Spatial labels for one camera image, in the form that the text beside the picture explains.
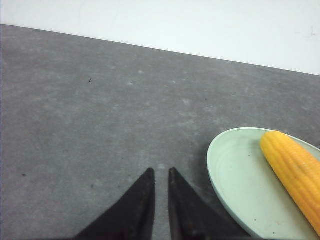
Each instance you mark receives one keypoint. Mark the yellow corn cob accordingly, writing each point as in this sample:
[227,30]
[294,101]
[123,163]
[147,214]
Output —
[298,171]

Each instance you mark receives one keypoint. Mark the light green plate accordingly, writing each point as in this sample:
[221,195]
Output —
[250,191]

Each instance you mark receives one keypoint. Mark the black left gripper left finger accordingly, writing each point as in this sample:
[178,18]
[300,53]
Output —
[130,218]

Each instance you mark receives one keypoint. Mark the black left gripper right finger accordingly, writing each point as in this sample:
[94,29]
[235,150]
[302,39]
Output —
[191,218]

